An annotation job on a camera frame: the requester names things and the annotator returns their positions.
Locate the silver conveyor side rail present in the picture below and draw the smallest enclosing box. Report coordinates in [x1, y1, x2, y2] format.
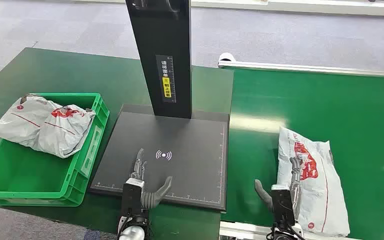
[219, 220, 362, 240]
[217, 60, 384, 79]

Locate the black and yellow column label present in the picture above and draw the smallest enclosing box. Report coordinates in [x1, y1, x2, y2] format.
[155, 54, 177, 104]

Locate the white package with red line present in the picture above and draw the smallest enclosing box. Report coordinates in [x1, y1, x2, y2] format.
[0, 94, 63, 149]

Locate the black scanner base plate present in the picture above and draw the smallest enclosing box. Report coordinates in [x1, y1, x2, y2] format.
[89, 103, 230, 212]

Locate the green conveyor belt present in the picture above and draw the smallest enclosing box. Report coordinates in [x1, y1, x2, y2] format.
[222, 67, 384, 240]

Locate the white conveyor roller end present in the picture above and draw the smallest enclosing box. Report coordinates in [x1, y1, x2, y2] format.
[218, 52, 237, 64]

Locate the white ledge along floor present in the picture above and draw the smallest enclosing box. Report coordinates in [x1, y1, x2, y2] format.
[190, 0, 384, 18]

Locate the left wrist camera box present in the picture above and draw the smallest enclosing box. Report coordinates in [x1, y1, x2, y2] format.
[121, 178, 146, 219]

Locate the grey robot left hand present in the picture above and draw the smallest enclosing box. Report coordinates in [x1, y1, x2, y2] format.
[130, 148, 173, 210]

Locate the black scanner column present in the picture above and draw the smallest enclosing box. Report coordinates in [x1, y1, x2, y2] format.
[125, 0, 193, 120]

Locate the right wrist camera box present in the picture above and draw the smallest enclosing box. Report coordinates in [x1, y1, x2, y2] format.
[270, 184, 296, 229]

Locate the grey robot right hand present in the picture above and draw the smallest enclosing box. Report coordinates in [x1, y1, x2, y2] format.
[254, 155, 304, 220]

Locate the white package with red print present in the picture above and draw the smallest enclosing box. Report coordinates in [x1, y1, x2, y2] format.
[276, 126, 351, 238]

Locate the green plastic crate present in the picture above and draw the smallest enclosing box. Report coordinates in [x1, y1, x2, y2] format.
[0, 92, 110, 208]

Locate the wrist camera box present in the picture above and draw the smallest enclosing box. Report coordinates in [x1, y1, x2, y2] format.
[121, 178, 146, 219]
[270, 184, 296, 229]

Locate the crumpled white package red logo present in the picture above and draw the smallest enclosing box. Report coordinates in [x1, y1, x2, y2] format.
[33, 104, 97, 159]

